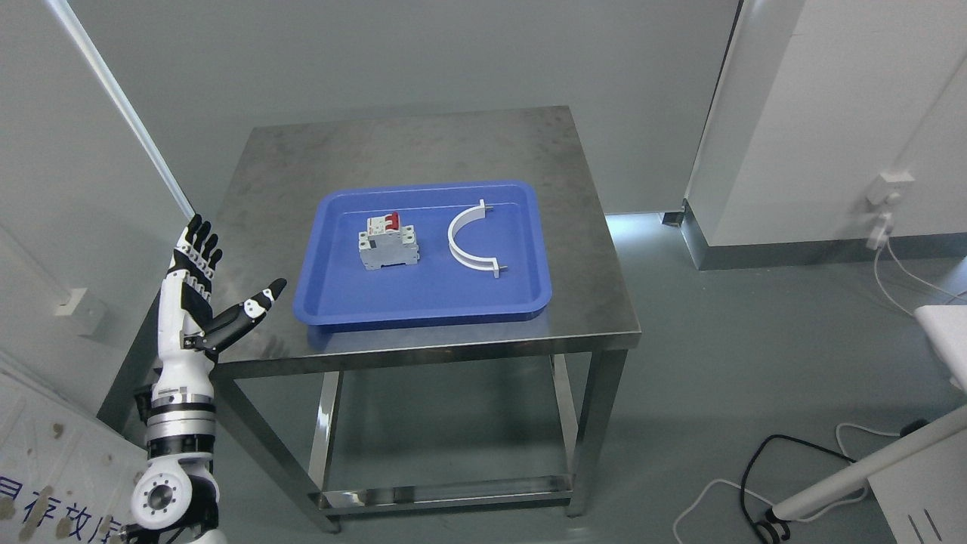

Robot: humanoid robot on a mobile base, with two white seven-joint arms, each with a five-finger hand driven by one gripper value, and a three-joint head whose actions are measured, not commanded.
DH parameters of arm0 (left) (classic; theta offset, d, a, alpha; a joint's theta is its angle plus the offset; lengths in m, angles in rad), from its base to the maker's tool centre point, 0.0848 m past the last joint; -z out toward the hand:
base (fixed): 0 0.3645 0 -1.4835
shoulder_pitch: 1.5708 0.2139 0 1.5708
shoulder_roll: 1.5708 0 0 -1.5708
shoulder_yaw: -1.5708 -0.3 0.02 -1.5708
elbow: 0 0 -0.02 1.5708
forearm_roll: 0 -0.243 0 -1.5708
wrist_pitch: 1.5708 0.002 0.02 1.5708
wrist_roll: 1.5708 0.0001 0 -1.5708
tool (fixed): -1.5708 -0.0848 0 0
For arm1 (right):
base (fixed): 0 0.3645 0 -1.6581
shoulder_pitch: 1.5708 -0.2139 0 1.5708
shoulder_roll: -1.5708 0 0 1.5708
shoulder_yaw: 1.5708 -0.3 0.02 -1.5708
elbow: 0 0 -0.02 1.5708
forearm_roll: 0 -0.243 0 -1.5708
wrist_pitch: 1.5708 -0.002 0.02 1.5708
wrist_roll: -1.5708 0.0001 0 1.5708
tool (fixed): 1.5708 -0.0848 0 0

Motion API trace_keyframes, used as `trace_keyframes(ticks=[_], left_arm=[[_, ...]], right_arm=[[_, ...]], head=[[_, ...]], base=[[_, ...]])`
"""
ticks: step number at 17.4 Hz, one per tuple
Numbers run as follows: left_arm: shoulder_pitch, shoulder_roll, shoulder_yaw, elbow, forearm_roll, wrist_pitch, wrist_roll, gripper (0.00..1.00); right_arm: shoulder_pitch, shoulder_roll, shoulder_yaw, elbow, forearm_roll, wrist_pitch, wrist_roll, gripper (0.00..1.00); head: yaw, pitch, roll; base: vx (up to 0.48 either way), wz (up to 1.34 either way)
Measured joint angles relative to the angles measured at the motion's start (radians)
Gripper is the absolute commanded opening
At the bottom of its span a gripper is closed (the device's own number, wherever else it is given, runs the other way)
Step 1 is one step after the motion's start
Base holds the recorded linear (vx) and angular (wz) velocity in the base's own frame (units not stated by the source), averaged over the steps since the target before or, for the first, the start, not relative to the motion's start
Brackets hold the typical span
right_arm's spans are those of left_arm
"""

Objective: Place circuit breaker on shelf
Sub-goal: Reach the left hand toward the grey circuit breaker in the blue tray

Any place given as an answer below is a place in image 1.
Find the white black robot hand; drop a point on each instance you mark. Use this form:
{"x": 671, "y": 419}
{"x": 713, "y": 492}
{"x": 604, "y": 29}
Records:
{"x": 189, "y": 336}

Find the grey red circuit breaker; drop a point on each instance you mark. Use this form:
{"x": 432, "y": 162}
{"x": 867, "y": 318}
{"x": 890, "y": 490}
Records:
{"x": 386, "y": 242}

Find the white labelled sign board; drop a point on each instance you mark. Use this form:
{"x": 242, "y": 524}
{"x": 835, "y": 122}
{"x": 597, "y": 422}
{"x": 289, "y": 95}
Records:
{"x": 65, "y": 478}

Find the stainless steel table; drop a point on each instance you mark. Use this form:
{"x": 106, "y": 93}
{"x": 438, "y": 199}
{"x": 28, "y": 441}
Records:
{"x": 278, "y": 392}

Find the white curved pipe clamp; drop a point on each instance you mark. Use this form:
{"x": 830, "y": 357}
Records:
{"x": 471, "y": 242}

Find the white pole stand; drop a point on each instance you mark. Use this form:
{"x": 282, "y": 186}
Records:
{"x": 773, "y": 528}

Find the white wall socket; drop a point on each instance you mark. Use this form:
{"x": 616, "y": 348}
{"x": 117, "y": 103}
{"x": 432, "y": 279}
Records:
{"x": 83, "y": 313}

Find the white wall power adapter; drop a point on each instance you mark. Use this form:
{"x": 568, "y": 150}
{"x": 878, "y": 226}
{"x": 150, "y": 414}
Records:
{"x": 884, "y": 194}

